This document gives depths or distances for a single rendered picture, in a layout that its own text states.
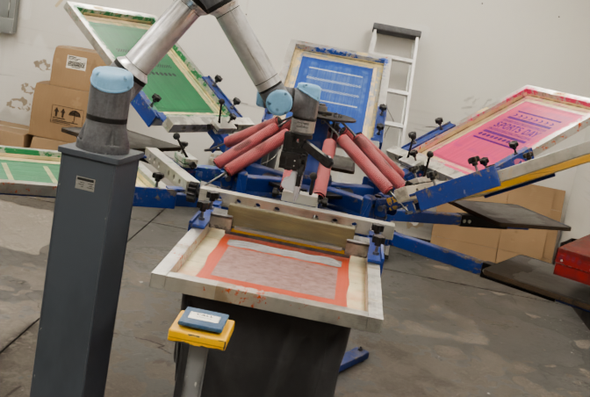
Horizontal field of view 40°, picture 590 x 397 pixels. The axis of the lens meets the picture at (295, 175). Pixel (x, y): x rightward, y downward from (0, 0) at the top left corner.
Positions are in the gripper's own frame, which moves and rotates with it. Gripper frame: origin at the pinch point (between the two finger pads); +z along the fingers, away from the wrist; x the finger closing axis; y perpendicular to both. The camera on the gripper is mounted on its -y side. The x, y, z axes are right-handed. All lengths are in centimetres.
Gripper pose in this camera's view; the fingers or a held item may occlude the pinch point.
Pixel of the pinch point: (297, 196)
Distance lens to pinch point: 256.8
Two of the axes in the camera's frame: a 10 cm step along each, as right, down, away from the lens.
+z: -1.7, 9.7, 1.8
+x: -0.8, 1.7, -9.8
